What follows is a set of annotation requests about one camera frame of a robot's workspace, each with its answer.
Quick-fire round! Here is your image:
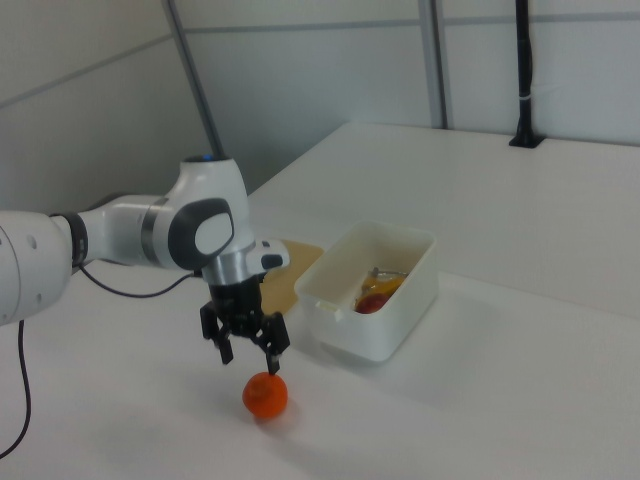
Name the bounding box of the red yellow toy apple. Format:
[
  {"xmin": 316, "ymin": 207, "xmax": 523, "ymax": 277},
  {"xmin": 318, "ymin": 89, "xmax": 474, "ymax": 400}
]
[{"xmin": 355, "ymin": 293, "xmax": 391, "ymax": 316}]

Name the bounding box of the orange toy fruit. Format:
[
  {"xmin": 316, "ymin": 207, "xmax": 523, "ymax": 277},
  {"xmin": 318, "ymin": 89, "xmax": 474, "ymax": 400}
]
[{"xmin": 242, "ymin": 371, "xmax": 290, "ymax": 420}]

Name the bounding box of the white plastic container box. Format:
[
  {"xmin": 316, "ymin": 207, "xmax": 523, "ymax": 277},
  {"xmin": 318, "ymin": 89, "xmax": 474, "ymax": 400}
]
[{"xmin": 293, "ymin": 220, "xmax": 440, "ymax": 365}]

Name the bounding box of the yellow metal C-clamp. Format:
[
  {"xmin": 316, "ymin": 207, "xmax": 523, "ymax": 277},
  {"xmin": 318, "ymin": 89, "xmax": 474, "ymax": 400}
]
[{"xmin": 360, "ymin": 266, "xmax": 408, "ymax": 301}]

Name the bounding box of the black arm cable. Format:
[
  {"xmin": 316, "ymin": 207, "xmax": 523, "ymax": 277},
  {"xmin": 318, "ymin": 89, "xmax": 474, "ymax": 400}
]
[{"xmin": 0, "ymin": 263, "xmax": 205, "ymax": 459}]

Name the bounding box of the black camera pole with base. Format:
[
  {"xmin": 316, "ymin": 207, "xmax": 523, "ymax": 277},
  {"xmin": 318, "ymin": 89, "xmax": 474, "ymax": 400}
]
[{"xmin": 508, "ymin": 0, "xmax": 547, "ymax": 149}]

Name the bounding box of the grey partition post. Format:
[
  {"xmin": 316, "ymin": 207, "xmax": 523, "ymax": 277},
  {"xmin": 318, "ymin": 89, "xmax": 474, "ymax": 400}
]
[
  {"xmin": 428, "ymin": 0, "xmax": 450, "ymax": 130},
  {"xmin": 166, "ymin": 0, "xmax": 227, "ymax": 157}
]

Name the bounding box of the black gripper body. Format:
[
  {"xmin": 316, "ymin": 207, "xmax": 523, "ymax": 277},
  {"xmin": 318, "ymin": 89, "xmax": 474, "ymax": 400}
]
[{"xmin": 207, "ymin": 272, "xmax": 267, "ymax": 342}]

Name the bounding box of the beige plastic container lid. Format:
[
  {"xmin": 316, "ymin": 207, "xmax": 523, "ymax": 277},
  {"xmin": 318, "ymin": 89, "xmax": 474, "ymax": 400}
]
[{"xmin": 260, "ymin": 238, "xmax": 324, "ymax": 314}]

